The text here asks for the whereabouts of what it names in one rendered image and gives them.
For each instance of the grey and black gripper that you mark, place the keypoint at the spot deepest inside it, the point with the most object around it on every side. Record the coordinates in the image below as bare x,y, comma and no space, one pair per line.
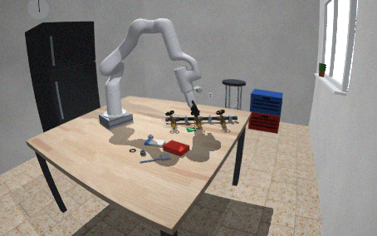
189,96

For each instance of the red rectangular block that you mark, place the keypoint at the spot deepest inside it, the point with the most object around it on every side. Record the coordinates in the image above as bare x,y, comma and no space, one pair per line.
176,148

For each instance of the dark grey pipe with tee junction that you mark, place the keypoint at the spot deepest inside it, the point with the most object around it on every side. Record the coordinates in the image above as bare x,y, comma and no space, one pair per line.
198,119

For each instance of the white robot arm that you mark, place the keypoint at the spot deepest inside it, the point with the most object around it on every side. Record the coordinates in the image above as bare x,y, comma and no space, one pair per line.
113,63

